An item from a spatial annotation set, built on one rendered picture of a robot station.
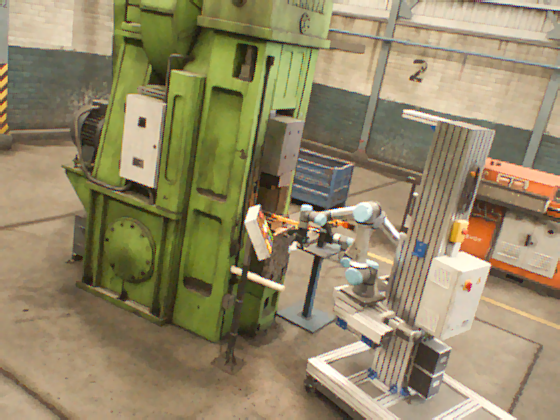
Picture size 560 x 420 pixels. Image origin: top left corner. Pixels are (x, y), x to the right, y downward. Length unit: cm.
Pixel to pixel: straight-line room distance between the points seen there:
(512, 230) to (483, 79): 472
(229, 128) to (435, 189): 150
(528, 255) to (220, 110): 455
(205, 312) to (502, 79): 828
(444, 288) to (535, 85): 807
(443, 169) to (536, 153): 788
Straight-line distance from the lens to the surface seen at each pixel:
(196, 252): 440
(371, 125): 1230
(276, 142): 410
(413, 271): 373
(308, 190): 820
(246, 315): 460
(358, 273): 359
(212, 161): 416
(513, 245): 741
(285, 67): 418
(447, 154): 354
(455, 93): 1162
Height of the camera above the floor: 235
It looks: 18 degrees down
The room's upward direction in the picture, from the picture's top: 11 degrees clockwise
